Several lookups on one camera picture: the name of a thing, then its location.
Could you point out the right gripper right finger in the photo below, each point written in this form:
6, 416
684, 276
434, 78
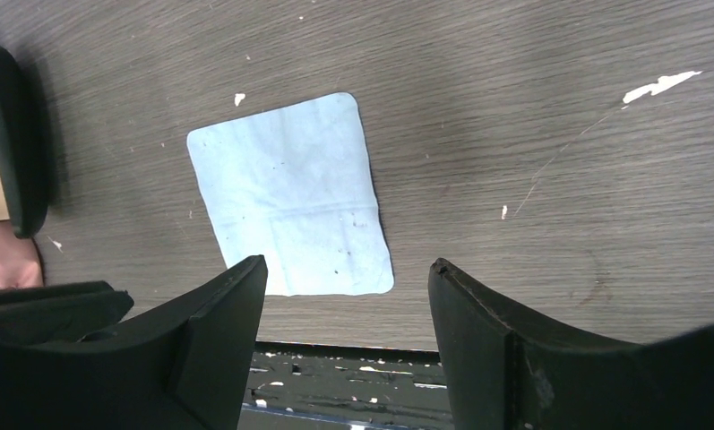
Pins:
508, 366

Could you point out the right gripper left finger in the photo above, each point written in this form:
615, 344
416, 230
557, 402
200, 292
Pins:
183, 364

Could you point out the light blue cleaning cloth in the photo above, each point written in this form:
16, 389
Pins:
294, 185

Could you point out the black glasses case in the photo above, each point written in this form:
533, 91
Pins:
25, 174

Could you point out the pink cloth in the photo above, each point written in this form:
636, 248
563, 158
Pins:
20, 264

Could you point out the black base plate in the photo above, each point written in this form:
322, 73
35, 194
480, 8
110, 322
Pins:
360, 387

